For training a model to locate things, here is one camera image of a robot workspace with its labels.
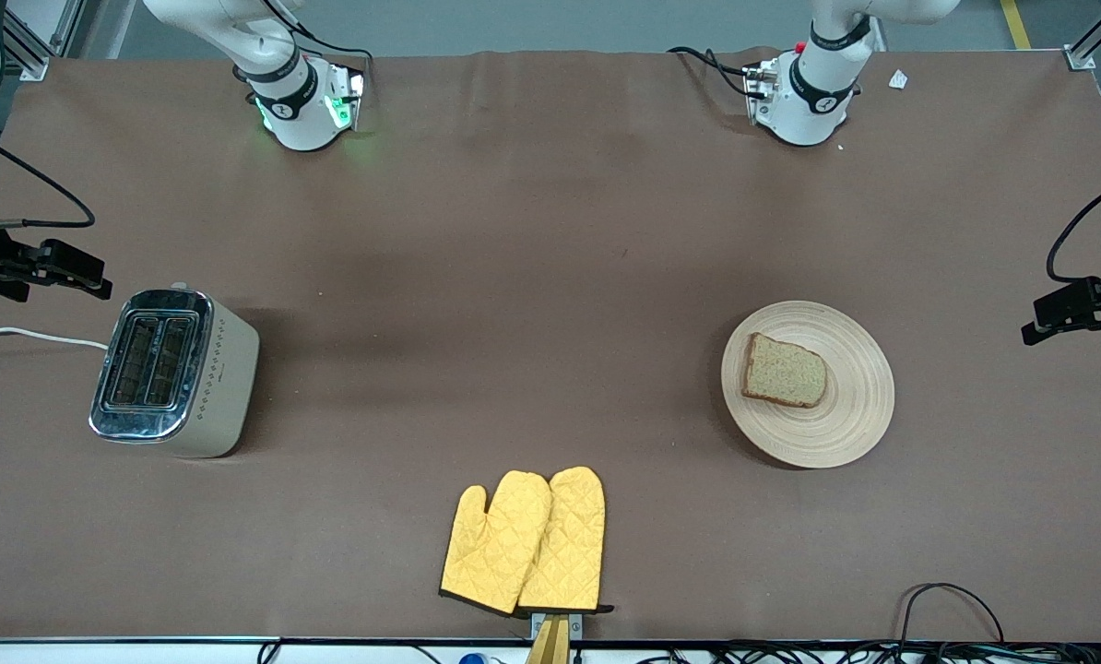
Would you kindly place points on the round wooden plate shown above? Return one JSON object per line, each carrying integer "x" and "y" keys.
{"x": 818, "y": 441}

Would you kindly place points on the brown toast slice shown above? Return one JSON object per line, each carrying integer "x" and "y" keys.
{"x": 786, "y": 372}

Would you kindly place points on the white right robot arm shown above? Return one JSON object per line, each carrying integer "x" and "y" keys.
{"x": 297, "y": 115}

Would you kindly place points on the chrome and beige toaster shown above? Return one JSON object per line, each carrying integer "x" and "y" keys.
{"x": 223, "y": 378}

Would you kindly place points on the white paper scrap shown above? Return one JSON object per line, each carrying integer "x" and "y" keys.
{"x": 898, "y": 79}

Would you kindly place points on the brown table cover sheet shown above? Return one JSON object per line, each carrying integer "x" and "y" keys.
{"x": 514, "y": 277}

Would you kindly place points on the yellow quilted oven mitt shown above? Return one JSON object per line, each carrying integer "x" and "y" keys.
{"x": 491, "y": 544}
{"x": 569, "y": 544}

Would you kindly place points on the blue and white object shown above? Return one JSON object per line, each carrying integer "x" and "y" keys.
{"x": 475, "y": 658}

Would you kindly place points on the grey metal bracket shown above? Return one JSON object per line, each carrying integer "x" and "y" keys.
{"x": 576, "y": 627}

